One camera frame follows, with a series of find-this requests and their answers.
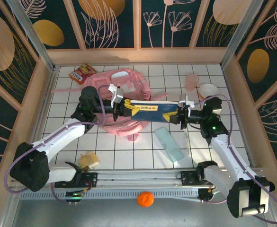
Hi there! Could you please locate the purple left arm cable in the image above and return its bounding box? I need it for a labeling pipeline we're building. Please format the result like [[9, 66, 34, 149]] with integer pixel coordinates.
[[5, 84, 110, 204]]

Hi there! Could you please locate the pink backpack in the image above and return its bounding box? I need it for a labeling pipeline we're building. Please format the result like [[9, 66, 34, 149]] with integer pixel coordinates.
[[51, 68, 169, 142]]

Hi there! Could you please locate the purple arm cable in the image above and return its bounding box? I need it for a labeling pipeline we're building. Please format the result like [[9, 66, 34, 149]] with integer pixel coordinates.
[[5, 84, 110, 204], [190, 94, 277, 225]]

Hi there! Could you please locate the pink plastic cup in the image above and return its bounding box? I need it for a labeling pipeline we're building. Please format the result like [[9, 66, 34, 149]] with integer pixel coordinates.
[[185, 73, 200, 92]]

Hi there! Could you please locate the black controller board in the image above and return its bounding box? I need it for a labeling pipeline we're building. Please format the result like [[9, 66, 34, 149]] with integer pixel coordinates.
[[65, 191, 85, 204], [198, 188, 224, 203]]

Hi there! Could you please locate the grey slotted cable duct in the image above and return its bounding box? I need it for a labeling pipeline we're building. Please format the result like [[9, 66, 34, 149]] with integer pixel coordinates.
[[18, 189, 200, 201]]

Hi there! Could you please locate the red snack packet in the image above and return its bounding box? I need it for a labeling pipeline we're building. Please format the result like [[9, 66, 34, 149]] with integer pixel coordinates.
[[69, 63, 98, 85]]

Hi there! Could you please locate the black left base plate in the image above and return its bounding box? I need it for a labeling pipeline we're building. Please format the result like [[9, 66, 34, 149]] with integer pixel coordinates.
[[55, 172, 98, 189]]

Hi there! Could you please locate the orange ball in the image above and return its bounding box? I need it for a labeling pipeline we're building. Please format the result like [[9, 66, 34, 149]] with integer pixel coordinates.
[[137, 191, 155, 208]]

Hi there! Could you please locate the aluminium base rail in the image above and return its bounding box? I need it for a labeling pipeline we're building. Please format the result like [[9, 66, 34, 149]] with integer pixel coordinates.
[[11, 166, 265, 190]]

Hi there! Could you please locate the aluminium frame post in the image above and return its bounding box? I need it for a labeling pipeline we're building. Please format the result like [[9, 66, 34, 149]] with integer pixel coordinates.
[[7, 0, 56, 71], [220, 0, 265, 69]]

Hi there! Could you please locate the pale yellow foam toy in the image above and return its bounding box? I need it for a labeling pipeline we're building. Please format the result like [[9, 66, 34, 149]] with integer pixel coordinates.
[[78, 151, 100, 171]]

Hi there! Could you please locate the light blue pencil case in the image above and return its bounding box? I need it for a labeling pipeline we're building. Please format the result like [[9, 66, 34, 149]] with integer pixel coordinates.
[[154, 127, 185, 163]]

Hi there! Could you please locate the dark blue book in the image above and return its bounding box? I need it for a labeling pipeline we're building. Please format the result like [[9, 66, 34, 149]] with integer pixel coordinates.
[[130, 100, 179, 123]]

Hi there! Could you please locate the white orange bowl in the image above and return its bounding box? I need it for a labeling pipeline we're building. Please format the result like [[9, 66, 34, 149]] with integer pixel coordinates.
[[198, 83, 220, 100]]

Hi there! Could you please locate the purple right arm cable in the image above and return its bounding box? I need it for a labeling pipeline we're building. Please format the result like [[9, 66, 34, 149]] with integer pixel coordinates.
[[190, 94, 277, 225]]

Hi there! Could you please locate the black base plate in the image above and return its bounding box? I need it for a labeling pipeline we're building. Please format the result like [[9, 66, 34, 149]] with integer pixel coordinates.
[[180, 170, 205, 187], [55, 172, 98, 189]]

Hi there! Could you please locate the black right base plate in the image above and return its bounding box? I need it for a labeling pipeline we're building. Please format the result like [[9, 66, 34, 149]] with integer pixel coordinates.
[[180, 170, 205, 187]]

